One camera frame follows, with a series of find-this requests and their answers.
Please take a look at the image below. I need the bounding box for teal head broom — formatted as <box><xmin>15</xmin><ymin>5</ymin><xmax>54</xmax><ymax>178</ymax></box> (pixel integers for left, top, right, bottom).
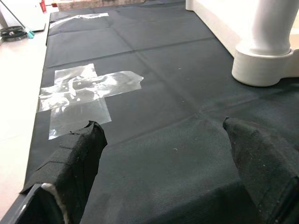
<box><xmin>24</xmin><ymin>25</ymin><xmax>36</xmax><ymax>40</ymax></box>

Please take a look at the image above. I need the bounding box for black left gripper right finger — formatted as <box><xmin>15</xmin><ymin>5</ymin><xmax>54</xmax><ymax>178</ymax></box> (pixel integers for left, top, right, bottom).
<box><xmin>222</xmin><ymin>117</ymin><xmax>299</xmax><ymax>224</ymax></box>

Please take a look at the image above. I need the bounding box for black coiled cable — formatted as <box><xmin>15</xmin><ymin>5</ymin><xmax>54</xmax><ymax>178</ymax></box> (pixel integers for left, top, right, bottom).
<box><xmin>0</xmin><ymin>25</ymin><xmax>27</xmax><ymax>42</ymax></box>

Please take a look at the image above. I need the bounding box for crumpled clear plastic wrap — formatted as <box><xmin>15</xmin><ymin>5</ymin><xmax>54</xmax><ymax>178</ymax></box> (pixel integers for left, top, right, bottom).
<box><xmin>38</xmin><ymin>63</ymin><xmax>144</xmax><ymax>140</ymax></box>

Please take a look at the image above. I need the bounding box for flat clear plastic wrap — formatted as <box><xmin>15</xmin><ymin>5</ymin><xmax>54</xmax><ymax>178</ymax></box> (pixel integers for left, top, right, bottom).
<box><xmin>48</xmin><ymin>13</ymin><xmax>109</xmax><ymax>30</ymax></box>

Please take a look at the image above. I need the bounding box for patterned cloth covered stand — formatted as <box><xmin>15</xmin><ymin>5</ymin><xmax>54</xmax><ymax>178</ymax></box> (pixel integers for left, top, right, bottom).
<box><xmin>57</xmin><ymin>0</ymin><xmax>164</xmax><ymax>10</ymax></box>

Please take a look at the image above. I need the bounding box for white appliance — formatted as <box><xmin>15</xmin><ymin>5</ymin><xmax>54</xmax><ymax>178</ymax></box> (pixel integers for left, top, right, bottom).
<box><xmin>0</xmin><ymin>0</ymin><xmax>49</xmax><ymax>33</ymax></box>

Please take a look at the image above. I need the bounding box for white plastic table leg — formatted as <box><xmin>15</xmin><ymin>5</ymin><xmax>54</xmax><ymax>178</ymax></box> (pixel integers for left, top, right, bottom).
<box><xmin>250</xmin><ymin>0</ymin><xmax>298</xmax><ymax>56</ymax></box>

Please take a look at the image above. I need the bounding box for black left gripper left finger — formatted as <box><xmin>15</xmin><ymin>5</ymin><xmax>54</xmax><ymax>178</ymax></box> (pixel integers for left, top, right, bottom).
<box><xmin>20</xmin><ymin>120</ymin><xmax>108</xmax><ymax>224</ymax></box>

